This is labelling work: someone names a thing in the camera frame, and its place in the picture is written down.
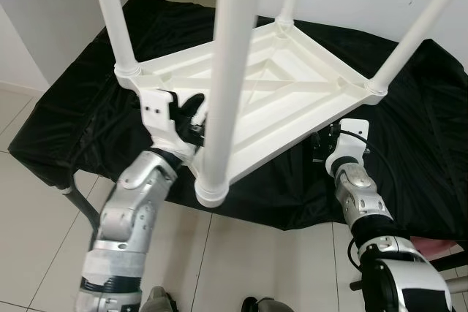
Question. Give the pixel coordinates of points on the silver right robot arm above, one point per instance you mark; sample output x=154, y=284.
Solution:
x=365, y=202

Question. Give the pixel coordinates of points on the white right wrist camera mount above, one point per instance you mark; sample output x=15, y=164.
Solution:
x=355, y=133

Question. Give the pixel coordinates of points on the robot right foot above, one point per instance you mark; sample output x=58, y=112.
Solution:
x=263, y=305

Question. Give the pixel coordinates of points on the white plastic table top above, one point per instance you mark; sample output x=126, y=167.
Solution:
x=307, y=85

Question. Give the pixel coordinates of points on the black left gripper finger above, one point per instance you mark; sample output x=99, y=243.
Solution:
x=194, y=104

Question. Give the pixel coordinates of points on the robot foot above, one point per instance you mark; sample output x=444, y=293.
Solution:
x=263, y=305
x=157, y=301

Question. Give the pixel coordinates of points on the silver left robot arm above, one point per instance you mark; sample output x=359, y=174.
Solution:
x=131, y=210

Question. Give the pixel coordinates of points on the black cloth table cover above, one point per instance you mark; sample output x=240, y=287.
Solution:
x=409, y=166

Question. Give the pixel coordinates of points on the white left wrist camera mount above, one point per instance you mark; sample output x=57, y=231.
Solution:
x=156, y=111

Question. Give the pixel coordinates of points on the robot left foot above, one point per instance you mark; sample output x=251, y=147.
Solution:
x=157, y=301

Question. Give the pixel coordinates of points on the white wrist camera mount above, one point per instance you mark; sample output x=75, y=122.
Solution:
x=355, y=133
x=156, y=111

